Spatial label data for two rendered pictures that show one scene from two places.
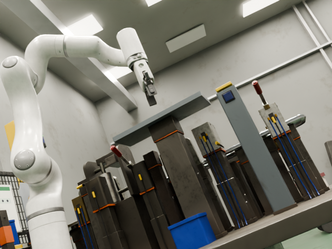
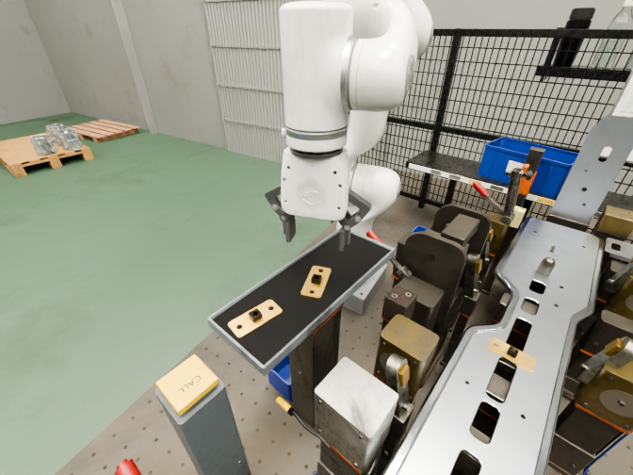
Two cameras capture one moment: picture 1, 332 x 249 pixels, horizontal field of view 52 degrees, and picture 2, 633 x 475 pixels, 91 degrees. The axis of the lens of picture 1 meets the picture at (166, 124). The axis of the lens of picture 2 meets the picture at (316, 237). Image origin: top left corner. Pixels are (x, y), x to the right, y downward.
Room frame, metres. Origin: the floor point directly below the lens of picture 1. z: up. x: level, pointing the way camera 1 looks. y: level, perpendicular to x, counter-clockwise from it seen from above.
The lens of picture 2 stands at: (1.40, -0.38, 1.55)
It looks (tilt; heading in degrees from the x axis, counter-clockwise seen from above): 34 degrees down; 116
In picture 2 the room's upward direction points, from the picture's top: straight up
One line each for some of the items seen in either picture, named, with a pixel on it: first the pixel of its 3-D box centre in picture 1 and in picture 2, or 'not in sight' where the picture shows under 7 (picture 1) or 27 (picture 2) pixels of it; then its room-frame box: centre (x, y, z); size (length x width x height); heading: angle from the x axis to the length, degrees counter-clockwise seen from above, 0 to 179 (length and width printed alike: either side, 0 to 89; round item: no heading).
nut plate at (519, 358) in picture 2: not in sight; (511, 352); (1.59, 0.14, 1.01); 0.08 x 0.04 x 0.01; 164
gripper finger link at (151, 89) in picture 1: (150, 86); (283, 220); (1.15, 0.00, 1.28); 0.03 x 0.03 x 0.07; 10
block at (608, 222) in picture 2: not in sight; (593, 257); (1.91, 0.82, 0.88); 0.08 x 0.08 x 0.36; 75
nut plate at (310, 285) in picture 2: not in sight; (316, 279); (1.21, 0.01, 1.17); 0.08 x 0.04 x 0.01; 100
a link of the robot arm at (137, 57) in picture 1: (137, 62); (315, 135); (1.21, 0.01, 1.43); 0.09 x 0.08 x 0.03; 10
